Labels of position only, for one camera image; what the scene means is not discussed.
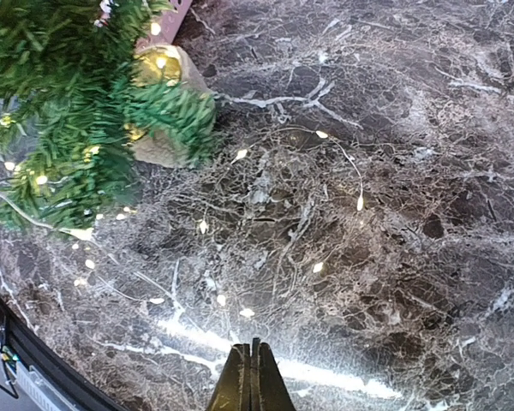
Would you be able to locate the small green christmas tree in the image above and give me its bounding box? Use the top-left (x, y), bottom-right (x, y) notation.
top-left (0, 1), bottom-right (172, 229)

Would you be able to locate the fairy light string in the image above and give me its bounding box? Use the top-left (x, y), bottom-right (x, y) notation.
top-left (0, 21), bottom-right (368, 322)

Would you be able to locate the beige tree pot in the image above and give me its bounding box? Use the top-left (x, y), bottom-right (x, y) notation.
top-left (127, 44), bottom-right (218, 168)

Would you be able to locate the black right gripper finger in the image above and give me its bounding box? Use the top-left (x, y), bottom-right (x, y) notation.
top-left (206, 338), bottom-right (296, 411)

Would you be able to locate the pink plastic basket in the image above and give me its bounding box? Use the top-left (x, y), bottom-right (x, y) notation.
top-left (150, 0), bottom-right (193, 44)

